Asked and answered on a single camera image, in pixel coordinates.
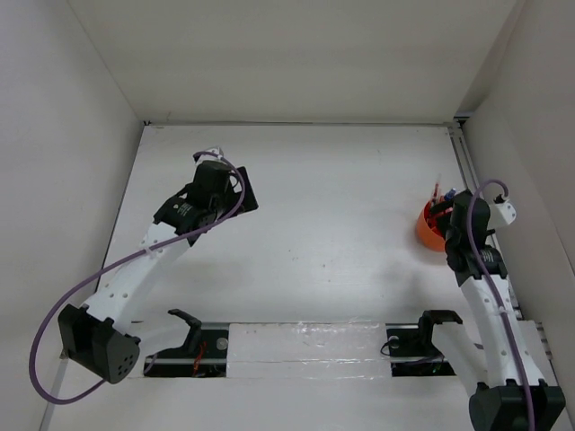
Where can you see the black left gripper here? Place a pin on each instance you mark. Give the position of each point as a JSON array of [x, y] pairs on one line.
[[249, 203]]

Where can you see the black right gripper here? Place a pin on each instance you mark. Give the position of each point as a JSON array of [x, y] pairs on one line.
[[490, 230]]

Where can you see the clear spray bottle blue cap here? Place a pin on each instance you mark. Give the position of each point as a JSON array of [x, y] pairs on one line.
[[450, 194]]

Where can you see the red ink pen refill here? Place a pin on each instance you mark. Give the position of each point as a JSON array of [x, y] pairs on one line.
[[435, 197]]

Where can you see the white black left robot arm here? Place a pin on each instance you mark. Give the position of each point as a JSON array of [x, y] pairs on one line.
[[96, 334]]

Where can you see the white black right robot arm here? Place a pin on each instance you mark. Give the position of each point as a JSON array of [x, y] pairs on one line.
[[506, 389]]

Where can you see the orange round stationery container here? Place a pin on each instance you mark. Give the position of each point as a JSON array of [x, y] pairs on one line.
[[431, 226]]

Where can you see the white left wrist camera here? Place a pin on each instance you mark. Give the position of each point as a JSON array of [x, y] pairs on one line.
[[216, 151]]

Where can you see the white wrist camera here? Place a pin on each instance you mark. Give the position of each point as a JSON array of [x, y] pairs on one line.
[[216, 151], [502, 213]]

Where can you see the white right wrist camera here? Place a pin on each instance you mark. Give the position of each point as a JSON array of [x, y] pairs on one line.
[[502, 213]]

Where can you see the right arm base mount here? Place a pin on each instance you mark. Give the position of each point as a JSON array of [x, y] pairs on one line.
[[410, 350]]

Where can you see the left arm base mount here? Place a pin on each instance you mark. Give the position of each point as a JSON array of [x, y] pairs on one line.
[[201, 354]]

